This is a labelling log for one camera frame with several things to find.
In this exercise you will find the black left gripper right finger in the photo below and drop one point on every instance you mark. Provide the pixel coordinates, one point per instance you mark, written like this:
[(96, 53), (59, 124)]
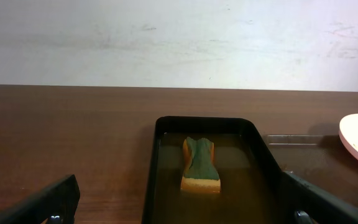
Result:
[(303, 202)]

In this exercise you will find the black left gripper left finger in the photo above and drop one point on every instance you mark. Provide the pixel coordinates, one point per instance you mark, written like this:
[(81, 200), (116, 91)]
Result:
[(57, 203)]

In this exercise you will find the yellow green sponge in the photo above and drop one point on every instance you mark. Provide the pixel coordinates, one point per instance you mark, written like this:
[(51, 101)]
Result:
[(200, 174)]

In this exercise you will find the brown serving tray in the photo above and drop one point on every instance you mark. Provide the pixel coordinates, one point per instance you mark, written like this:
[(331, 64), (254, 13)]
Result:
[(320, 160)]

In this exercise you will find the black water tub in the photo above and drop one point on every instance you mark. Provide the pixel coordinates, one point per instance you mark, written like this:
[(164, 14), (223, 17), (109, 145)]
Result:
[(249, 174)]

